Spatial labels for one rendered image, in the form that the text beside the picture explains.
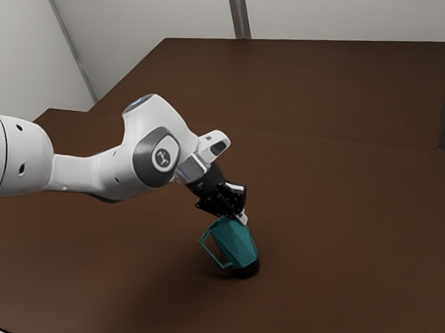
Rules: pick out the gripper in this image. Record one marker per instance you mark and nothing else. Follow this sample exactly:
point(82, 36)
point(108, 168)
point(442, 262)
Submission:
point(216, 193)

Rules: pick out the teal faceted mug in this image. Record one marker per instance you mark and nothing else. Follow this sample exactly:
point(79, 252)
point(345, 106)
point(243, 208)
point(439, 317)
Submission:
point(234, 243)

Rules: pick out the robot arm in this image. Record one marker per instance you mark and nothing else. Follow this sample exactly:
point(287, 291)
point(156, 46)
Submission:
point(98, 169)

